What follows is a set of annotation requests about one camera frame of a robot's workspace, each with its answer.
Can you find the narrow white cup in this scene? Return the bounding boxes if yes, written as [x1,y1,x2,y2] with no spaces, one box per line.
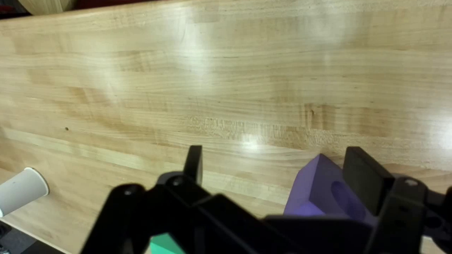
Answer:
[0,167,52,220]

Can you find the long wooden table black legs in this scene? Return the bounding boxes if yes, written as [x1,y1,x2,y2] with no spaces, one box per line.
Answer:
[0,0,452,254]

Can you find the purple block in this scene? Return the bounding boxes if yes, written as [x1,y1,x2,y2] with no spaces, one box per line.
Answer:
[283,153,379,227]

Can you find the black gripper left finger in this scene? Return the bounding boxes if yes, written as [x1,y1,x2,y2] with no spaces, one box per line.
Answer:
[80,144,285,254]

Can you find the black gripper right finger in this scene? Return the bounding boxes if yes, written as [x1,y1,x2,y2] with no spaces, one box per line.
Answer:
[343,146,452,254]

